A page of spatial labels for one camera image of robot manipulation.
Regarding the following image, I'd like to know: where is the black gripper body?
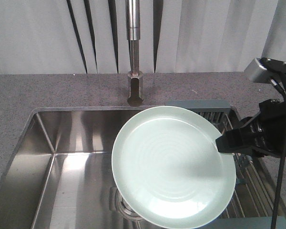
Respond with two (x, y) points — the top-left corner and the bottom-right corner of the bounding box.
(243, 99), (286, 157)

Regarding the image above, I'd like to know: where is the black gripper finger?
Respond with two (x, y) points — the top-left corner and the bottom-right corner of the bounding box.
(215, 128), (257, 154)

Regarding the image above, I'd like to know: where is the pale green round plate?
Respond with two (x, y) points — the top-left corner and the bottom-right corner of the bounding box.
(112, 106), (236, 229)

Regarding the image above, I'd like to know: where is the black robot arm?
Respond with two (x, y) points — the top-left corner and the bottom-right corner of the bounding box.
(215, 58), (286, 158)

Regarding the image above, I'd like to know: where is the round steel sink drain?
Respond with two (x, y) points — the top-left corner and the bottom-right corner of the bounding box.
(109, 187), (143, 223)

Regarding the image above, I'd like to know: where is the stainless steel faucet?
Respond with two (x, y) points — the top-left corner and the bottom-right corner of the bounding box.
(125, 0), (143, 107)

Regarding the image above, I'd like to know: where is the stainless steel sink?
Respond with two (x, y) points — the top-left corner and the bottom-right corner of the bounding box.
(0, 107), (161, 229)

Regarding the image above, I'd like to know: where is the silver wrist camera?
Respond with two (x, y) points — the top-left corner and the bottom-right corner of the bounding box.
(244, 58), (270, 83)

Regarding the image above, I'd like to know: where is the teal wire dish rack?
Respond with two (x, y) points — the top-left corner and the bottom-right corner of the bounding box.
(165, 100), (276, 229)

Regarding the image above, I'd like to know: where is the black camera cable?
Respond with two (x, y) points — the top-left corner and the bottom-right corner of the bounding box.
(269, 77), (286, 229)

